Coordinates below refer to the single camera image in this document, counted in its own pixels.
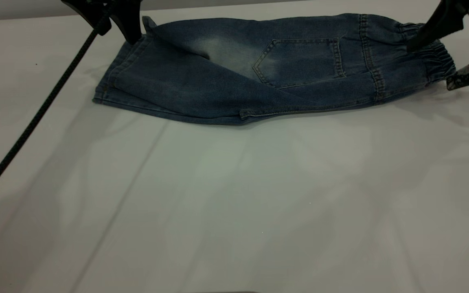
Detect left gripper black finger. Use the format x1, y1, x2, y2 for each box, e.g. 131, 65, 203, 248
110, 0, 144, 44
61, 0, 112, 36

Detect right gripper plain black finger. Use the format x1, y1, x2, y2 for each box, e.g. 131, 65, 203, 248
408, 0, 469, 52

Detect blue denim short pants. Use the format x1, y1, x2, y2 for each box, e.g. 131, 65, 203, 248
92, 13, 457, 126

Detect braided black left arm cable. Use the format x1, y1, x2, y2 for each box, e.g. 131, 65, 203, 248
0, 16, 111, 211

